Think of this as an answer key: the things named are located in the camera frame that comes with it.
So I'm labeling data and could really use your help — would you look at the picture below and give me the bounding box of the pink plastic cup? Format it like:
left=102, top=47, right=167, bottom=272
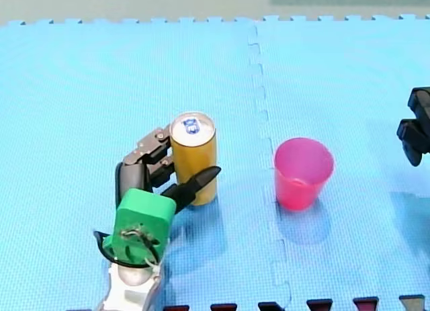
left=273, top=138, right=335, bottom=212

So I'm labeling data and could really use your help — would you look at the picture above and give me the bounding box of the yellow drink can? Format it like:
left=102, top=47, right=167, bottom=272
left=169, top=111, right=218, bottom=207

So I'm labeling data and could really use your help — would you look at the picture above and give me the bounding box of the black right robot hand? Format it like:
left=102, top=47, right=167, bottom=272
left=396, top=87, right=430, bottom=167

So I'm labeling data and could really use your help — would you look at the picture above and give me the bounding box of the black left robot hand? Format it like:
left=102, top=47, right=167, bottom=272
left=114, top=124, right=222, bottom=214

